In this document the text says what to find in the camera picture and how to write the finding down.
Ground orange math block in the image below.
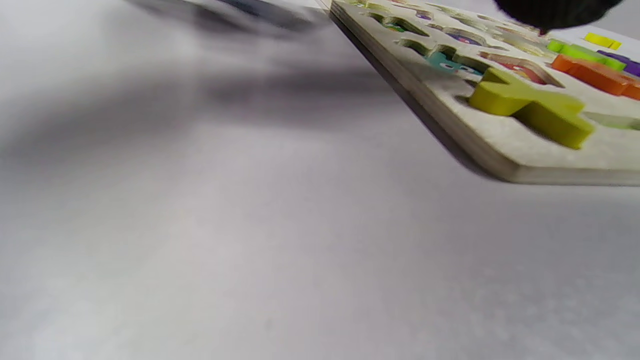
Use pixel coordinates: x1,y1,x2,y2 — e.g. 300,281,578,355
551,54,640,101

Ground wooden math block puzzle board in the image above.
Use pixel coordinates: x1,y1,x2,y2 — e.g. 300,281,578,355
327,0,640,187

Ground large purple math block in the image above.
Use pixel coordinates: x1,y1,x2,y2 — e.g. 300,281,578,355
597,50,640,78

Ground lime green math block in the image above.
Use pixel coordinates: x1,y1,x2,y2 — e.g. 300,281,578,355
546,39,627,72

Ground person's left hand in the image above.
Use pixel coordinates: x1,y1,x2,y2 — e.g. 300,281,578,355
492,0,626,32

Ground yellow cross math block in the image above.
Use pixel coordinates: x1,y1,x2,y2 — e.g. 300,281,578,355
468,67,596,150

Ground yellow chunky math block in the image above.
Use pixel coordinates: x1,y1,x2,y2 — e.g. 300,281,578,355
583,32,622,51

